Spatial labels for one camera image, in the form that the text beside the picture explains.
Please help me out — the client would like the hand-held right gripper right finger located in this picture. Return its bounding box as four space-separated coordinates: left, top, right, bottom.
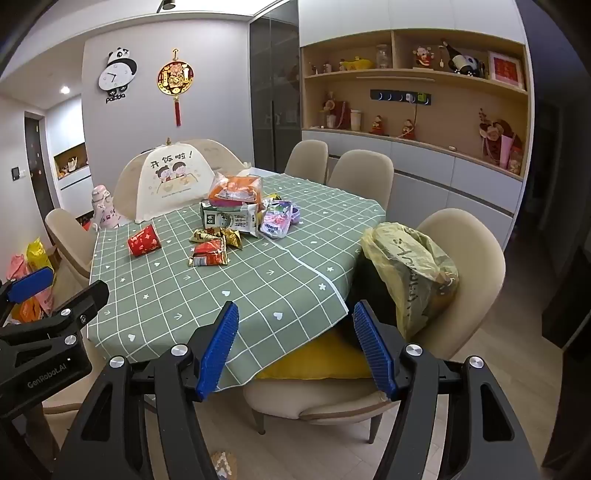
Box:
352 299 541 480

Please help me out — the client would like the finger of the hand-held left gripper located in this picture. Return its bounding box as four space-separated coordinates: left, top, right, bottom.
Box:
0 266 55 324
46 280 110 349

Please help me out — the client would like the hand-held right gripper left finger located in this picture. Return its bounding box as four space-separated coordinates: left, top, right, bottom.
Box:
53 301 241 480

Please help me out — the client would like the black trash bin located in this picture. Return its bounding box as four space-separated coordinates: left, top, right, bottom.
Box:
348 256 407 337

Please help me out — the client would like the yellow bin liner bag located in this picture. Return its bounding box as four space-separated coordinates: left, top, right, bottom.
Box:
361 222 460 340

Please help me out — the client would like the red snack wrapper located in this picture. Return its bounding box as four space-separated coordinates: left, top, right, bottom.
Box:
188 240 230 267

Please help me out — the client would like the gold snack wrapper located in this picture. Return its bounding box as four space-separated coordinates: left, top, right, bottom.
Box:
190 227 243 250

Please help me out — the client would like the green white milk carton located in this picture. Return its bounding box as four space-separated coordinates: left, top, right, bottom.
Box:
200 200 241 230

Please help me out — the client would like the pink cartoon packet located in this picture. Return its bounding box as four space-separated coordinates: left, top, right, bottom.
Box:
260 200 293 239

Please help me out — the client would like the red orange snack packet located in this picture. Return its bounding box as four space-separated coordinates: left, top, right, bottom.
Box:
208 173 264 206

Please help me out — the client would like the pink shopping bag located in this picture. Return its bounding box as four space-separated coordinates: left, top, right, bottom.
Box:
7 254 33 282

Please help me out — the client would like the yellow shopping bag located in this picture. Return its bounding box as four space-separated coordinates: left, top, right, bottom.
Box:
26 237 55 274

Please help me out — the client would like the yellow seat cushion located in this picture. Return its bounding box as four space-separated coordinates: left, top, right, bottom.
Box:
256 330 375 381

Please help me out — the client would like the beige dining chair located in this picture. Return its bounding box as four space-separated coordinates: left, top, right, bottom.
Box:
45 209 98 280
284 140 329 183
242 209 506 444
329 150 394 210

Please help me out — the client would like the green checked tablecloth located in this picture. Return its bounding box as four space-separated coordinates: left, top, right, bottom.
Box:
86 173 387 393

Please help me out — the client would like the pink water bottle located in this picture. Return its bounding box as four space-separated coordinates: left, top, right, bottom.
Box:
91 185 122 230

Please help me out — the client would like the fuzzy beige slipper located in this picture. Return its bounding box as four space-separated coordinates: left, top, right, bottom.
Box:
210 450 238 480

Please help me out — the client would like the dark brown door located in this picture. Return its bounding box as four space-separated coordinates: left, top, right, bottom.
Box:
24 113 61 213

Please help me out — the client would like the beige cartoon print food cover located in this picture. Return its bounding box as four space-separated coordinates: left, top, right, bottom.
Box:
113 137 245 225

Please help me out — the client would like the white sideboard cabinet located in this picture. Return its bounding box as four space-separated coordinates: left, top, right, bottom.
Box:
302 129 525 259

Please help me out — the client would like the beige flower ornament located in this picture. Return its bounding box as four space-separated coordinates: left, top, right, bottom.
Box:
322 91 338 129

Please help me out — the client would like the dark glass cabinet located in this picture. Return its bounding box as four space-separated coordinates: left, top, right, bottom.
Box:
249 0 303 160

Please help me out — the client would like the red fortune god figurine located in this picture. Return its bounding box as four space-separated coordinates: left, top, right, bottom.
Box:
412 45 435 70

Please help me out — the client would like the panda plush wine bottle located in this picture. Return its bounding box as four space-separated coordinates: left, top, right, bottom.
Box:
441 41 488 78

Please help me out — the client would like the red framed picture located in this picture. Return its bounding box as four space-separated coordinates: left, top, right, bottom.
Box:
488 51 526 90

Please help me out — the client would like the wall niche with ornaments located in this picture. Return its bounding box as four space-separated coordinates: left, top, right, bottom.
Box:
53 142 88 178

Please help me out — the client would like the panda wall clock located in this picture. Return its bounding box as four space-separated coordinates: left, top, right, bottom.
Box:
98 46 138 104

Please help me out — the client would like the red gold wall ornament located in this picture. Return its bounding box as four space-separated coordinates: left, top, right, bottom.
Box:
157 48 193 127

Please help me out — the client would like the wooden wall shelf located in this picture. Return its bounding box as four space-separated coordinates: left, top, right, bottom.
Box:
299 28 529 181

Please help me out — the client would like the black power strip rail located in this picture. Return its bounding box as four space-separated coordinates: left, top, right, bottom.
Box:
370 89 433 106

